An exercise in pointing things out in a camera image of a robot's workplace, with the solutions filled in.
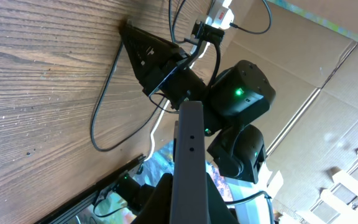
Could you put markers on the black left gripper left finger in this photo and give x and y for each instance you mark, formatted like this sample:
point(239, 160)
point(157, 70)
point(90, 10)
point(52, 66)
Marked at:
point(157, 208)

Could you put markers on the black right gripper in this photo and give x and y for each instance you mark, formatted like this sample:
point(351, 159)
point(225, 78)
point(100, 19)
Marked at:
point(158, 65)

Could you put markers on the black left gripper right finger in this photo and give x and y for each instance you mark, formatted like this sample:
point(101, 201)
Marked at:
point(218, 211)

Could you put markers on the blue Galaxy smartphone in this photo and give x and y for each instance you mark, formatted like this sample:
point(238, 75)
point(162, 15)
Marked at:
point(189, 203)

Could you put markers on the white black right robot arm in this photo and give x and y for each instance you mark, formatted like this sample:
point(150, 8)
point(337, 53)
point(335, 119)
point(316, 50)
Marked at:
point(232, 99)

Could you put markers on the white power strip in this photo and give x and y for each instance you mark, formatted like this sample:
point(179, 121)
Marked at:
point(220, 15)

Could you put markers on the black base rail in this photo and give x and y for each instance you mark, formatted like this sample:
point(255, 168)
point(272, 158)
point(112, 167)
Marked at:
point(91, 195)

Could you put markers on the cardboard wall panels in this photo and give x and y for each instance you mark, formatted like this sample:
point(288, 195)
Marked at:
point(308, 50)

